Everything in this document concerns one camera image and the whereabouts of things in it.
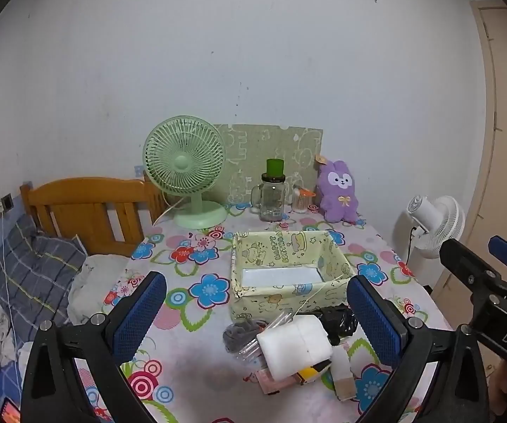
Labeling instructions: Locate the phone with orange screen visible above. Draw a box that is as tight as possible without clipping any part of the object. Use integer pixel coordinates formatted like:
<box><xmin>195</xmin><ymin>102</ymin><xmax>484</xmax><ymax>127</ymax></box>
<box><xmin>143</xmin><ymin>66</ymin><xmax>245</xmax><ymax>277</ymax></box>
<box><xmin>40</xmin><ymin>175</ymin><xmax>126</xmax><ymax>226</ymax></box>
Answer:
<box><xmin>0</xmin><ymin>399</ymin><xmax>23</xmax><ymax>423</ymax></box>

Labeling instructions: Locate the white standing fan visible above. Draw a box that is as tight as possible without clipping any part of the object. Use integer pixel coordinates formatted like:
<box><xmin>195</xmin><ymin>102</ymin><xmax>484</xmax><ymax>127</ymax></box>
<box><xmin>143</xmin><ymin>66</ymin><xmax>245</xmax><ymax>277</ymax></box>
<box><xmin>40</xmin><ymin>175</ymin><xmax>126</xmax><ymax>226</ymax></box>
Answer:
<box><xmin>394</xmin><ymin>195</ymin><xmax>466</xmax><ymax>274</ymax></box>

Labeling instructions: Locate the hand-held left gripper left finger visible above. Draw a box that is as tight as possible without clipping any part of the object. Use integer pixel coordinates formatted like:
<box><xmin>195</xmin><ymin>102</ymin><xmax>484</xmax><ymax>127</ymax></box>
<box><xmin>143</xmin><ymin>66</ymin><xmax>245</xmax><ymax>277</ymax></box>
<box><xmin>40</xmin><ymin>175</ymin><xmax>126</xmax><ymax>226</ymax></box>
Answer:
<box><xmin>20</xmin><ymin>271</ymin><xmax>168</xmax><ymax>423</ymax></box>

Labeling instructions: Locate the green patterned board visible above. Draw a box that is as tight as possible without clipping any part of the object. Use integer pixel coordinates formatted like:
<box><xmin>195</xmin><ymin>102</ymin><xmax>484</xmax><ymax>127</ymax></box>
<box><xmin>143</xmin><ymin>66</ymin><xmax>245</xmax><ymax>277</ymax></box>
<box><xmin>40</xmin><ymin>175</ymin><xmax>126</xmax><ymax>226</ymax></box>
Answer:
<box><xmin>211</xmin><ymin>123</ymin><xmax>324</xmax><ymax>207</ymax></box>

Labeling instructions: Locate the small jar orange lid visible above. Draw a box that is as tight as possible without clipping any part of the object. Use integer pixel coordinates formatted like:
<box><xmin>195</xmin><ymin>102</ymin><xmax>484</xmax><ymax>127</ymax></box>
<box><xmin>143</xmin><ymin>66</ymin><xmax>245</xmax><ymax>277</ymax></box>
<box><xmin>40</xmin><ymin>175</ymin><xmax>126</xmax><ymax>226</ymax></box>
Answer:
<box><xmin>292</xmin><ymin>186</ymin><xmax>316</xmax><ymax>212</ymax></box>

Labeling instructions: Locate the grey plaid pillow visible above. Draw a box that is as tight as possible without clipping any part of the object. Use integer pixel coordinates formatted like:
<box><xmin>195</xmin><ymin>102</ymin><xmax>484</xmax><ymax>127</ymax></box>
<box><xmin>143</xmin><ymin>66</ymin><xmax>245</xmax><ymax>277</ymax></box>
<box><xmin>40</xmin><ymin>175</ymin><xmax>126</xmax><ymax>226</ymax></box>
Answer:
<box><xmin>0</xmin><ymin>214</ymin><xmax>87</xmax><ymax>340</ymax></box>

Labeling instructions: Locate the yellow printed fabric storage box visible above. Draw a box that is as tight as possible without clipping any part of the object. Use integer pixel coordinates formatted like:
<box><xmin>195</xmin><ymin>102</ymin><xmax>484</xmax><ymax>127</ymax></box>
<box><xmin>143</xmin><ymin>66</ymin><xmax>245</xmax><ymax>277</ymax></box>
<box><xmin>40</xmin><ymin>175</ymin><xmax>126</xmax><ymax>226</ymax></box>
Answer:
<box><xmin>229</xmin><ymin>229</ymin><xmax>355</xmax><ymax>322</ymax></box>

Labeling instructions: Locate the green desk fan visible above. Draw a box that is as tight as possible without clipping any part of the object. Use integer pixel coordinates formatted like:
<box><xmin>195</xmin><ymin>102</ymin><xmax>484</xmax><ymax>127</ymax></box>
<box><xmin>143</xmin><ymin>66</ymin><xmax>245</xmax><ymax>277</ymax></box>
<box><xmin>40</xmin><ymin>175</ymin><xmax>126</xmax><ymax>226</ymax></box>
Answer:
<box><xmin>142</xmin><ymin>115</ymin><xmax>228</xmax><ymax>230</ymax></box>

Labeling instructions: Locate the person's right hand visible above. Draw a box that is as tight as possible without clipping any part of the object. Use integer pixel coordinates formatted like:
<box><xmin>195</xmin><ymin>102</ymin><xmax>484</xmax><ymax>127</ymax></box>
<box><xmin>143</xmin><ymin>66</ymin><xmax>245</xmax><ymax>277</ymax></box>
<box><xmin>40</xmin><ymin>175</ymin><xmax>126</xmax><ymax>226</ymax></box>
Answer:
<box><xmin>493</xmin><ymin>359</ymin><xmax>507</xmax><ymax>407</ymax></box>

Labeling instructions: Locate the grey cloth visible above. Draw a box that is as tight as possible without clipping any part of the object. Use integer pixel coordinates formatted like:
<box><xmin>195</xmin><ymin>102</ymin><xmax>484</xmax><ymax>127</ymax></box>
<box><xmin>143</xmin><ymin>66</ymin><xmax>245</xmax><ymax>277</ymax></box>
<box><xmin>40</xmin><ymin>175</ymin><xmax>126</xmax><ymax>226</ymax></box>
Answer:
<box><xmin>222</xmin><ymin>317</ymin><xmax>272</xmax><ymax>362</ymax></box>

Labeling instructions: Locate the glass jar mug green lid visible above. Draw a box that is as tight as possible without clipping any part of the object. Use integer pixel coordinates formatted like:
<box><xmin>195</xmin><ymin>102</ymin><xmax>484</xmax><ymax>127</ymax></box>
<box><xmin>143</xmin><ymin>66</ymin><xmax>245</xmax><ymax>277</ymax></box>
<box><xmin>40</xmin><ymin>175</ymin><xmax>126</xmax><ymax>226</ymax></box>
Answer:
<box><xmin>251</xmin><ymin>159</ymin><xmax>287</xmax><ymax>223</ymax></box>

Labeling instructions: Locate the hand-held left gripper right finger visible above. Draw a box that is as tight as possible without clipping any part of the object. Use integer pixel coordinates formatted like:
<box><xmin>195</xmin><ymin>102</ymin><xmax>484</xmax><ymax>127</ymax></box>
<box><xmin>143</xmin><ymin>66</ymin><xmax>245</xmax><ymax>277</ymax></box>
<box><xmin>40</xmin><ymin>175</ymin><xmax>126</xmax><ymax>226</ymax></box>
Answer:
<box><xmin>346</xmin><ymin>274</ymin><xmax>489</xmax><ymax>423</ymax></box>

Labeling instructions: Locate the pink cartoon printed packet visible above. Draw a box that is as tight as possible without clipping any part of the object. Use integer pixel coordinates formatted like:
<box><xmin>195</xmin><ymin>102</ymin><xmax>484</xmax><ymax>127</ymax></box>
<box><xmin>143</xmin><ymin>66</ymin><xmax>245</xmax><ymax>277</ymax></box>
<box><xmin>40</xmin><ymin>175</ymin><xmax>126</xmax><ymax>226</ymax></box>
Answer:
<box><xmin>253</xmin><ymin>366</ymin><xmax>298</xmax><ymax>396</ymax></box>

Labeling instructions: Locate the yellow and black small pouch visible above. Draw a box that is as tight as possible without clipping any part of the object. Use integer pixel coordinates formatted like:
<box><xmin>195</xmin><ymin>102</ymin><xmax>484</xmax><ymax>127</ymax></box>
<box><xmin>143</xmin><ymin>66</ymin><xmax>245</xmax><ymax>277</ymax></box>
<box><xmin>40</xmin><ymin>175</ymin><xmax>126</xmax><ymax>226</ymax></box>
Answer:
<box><xmin>295</xmin><ymin>359</ymin><xmax>333</xmax><ymax>384</ymax></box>

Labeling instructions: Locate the cream blanket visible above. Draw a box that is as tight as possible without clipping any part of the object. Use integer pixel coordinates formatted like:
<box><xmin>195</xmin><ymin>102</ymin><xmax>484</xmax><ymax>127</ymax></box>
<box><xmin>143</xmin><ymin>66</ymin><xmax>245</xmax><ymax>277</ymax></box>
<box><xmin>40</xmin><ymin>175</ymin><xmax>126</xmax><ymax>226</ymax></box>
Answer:
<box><xmin>67</xmin><ymin>255</ymin><xmax>128</xmax><ymax>322</ymax></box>

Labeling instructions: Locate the purple plush bunny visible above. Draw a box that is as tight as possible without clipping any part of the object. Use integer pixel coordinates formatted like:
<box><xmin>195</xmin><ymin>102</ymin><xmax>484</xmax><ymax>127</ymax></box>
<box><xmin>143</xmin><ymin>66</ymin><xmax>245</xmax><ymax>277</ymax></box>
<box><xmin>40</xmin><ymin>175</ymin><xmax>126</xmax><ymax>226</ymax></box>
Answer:
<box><xmin>314</xmin><ymin>154</ymin><xmax>360</xmax><ymax>223</ymax></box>

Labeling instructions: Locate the white foam roll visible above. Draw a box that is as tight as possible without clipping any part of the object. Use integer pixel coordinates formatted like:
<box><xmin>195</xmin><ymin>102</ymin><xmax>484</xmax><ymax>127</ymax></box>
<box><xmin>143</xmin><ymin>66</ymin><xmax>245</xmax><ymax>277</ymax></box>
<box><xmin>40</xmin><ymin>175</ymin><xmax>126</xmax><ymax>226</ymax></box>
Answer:
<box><xmin>257</xmin><ymin>315</ymin><xmax>334</xmax><ymax>380</ymax></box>

